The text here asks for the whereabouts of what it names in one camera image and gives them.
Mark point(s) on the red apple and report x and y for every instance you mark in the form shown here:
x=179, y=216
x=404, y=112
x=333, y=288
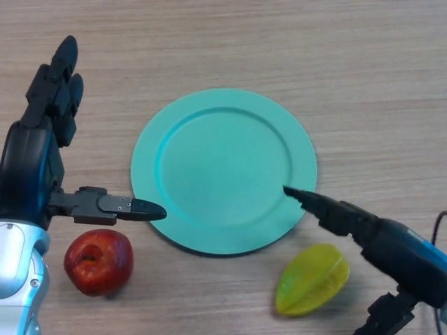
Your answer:
x=101, y=268

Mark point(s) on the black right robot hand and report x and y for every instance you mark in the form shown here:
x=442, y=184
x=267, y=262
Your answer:
x=401, y=254

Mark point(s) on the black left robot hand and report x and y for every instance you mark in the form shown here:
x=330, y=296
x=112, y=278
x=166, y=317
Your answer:
x=28, y=167

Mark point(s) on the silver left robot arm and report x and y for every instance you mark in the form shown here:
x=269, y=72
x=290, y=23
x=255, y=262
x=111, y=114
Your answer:
x=17, y=272

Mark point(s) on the teal round plate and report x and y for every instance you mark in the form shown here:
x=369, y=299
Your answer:
x=223, y=167

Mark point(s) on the yellow starfruit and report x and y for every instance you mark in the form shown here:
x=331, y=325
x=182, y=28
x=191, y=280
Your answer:
x=311, y=282

